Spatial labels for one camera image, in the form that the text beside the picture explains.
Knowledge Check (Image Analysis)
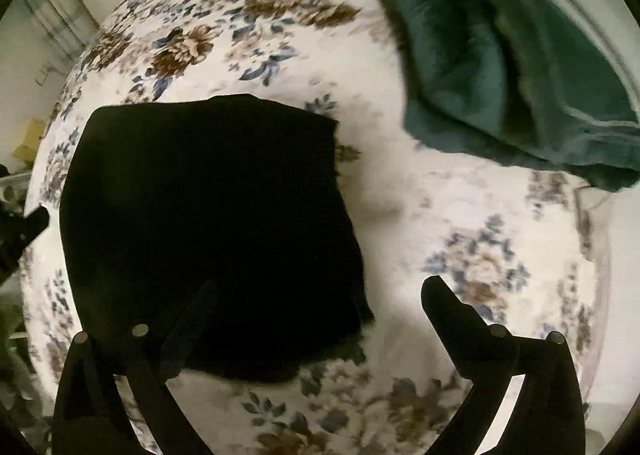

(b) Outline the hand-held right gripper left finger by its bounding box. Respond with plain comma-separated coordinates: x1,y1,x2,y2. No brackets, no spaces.
51,280,222,455

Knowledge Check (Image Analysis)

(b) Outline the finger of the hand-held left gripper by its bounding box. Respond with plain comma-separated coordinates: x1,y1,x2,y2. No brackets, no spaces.
0,206,51,283

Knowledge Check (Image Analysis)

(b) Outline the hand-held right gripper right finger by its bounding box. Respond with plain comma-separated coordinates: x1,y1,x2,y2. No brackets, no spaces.
421,276,587,455

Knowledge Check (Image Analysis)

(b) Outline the dark striped garment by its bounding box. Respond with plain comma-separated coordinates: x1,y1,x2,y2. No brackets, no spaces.
59,94,376,384

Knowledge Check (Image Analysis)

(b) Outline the yellow box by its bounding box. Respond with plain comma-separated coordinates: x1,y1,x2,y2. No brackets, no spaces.
12,118,49,164

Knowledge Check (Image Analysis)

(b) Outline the floral bed sheet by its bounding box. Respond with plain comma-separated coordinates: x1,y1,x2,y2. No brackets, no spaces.
22,0,615,455

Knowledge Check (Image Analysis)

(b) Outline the striped curtain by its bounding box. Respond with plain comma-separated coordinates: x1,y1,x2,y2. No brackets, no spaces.
17,0,101,68

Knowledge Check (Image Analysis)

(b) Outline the teal green garment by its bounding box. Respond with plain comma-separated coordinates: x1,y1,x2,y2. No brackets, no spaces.
347,0,640,193

